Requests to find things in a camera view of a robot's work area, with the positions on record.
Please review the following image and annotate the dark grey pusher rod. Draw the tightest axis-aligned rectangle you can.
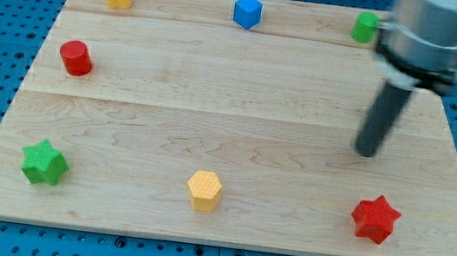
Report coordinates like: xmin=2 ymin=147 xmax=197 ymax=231
xmin=355 ymin=81 xmax=412 ymax=158

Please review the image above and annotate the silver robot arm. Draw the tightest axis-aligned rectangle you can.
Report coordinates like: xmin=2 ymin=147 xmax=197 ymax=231
xmin=354 ymin=0 xmax=457 ymax=158

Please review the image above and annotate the green cylinder block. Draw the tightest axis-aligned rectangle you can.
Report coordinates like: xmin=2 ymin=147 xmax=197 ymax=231
xmin=350 ymin=11 xmax=380 ymax=43

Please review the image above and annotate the red star block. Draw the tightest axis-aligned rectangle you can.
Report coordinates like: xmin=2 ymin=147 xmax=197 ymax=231
xmin=351 ymin=195 xmax=402 ymax=245

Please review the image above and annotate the blue cube block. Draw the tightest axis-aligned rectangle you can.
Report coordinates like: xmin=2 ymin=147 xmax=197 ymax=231
xmin=232 ymin=0 xmax=263 ymax=30

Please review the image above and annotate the yellow hexagon block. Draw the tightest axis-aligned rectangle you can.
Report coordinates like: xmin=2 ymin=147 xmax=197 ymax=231
xmin=187 ymin=170 xmax=222 ymax=213

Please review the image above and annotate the wooden board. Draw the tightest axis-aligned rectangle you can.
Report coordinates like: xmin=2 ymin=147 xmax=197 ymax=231
xmin=0 ymin=0 xmax=457 ymax=256

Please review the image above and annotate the red cylinder block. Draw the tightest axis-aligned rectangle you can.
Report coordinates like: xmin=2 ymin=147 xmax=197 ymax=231
xmin=60 ymin=40 xmax=93 ymax=76

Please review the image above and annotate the green star block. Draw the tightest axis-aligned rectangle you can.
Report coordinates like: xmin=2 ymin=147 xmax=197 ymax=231
xmin=21 ymin=139 xmax=69 ymax=187

